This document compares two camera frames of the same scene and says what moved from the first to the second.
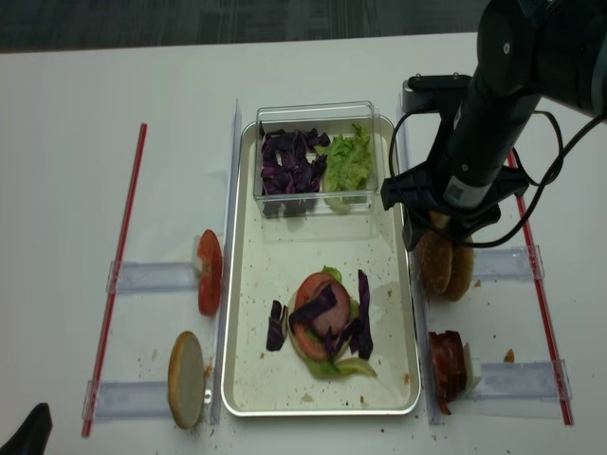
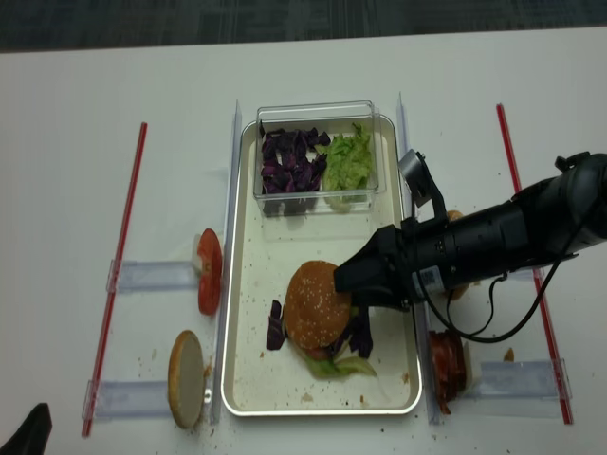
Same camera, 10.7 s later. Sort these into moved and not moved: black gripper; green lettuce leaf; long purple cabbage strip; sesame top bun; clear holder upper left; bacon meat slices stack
Moved: black gripper; sesame top bun
Not moved: bacon meat slices stack; long purple cabbage strip; green lettuce leaf; clear holder upper left
